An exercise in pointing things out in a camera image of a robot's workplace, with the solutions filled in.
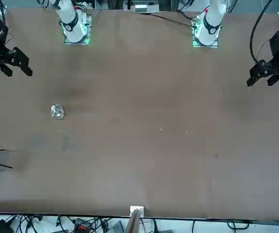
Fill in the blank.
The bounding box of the clear glass alcohol lamp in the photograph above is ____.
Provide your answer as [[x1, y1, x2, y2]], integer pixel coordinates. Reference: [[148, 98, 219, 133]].
[[50, 103, 65, 120]]

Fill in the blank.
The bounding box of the black metal tripod stand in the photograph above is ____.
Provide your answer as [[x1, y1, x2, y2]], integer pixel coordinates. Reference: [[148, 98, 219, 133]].
[[0, 149, 17, 173]]

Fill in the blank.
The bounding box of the grey power strip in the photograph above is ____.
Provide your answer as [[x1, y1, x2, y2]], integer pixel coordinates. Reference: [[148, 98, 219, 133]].
[[134, 3, 148, 13]]

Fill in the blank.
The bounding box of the black power adapter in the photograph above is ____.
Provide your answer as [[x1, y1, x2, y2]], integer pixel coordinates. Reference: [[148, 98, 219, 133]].
[[0, 219, 14, 233]]

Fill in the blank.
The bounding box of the black hub with red ports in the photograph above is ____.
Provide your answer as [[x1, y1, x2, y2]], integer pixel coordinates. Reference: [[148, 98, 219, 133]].
[[73, 218, 93, 233]]

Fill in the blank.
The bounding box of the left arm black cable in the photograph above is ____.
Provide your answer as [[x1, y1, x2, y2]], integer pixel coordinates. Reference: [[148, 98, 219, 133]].
[[249, 0, 275, 65]]

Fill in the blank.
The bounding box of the long black cable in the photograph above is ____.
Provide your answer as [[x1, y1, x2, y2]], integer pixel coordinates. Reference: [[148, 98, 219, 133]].
[[148, 13, 195, 27]]

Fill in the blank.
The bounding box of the white post bracket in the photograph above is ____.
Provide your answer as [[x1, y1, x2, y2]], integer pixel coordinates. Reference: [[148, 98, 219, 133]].
[[129, 205, 145, 217]]

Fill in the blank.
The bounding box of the aluminium vertical post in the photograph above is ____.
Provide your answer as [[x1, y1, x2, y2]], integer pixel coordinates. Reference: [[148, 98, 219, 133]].
[[124, 209, 141, 233]]

